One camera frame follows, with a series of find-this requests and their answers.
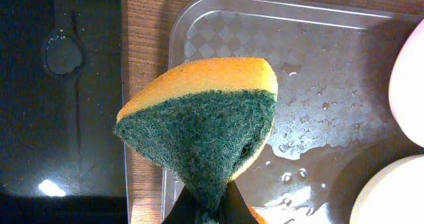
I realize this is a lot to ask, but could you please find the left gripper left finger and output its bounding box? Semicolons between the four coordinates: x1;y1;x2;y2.
162;187;202;224

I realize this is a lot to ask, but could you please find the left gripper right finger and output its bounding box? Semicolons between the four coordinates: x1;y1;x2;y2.
218;181;258;224

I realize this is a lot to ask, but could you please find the green and yellow sponge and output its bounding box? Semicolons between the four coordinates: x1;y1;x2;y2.
113;57;278;223

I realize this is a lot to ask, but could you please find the white bowl plate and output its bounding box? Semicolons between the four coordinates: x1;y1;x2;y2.
349;155;423;224

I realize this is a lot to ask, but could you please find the white plate with orange stain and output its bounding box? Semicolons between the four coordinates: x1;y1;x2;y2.
388;22;423;146

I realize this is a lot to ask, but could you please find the brown serving tray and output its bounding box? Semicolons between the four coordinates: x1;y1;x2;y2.
168;0;423;223

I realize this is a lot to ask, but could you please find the black rectangular tray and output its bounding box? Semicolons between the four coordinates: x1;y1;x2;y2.
1;0;129;223

